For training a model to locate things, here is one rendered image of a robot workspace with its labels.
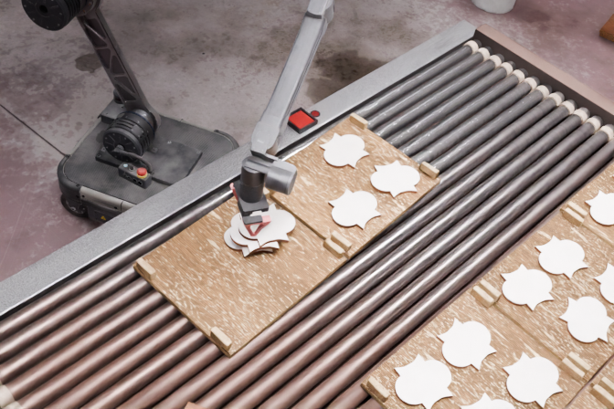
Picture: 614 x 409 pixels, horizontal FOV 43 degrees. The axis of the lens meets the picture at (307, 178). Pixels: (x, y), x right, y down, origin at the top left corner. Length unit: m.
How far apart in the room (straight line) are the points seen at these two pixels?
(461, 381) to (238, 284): 0.57
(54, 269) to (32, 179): 1.51
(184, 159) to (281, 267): 1.27
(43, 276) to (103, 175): 1.18
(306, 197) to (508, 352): 0.66
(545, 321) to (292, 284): 0.63
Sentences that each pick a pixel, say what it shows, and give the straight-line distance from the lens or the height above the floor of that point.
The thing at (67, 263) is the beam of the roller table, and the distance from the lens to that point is 2.04.
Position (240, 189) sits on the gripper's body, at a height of 1.13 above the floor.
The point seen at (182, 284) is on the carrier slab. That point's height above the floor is 0.94.
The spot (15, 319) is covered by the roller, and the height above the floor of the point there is 0.92.
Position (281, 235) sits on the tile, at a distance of 1.98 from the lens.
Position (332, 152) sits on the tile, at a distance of 2.26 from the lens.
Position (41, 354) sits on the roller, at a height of 0.91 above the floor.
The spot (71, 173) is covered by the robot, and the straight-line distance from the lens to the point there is 3.17.
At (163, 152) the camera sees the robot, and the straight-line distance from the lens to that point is 3.19.
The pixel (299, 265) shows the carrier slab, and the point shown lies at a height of 0.94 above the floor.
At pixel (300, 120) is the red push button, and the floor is 0.93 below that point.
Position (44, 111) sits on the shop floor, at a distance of 3.80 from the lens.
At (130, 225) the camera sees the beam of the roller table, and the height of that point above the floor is 0.91.
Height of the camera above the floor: 2.52
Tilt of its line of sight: 46 degrees down
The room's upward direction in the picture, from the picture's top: 9 degrees clockwise
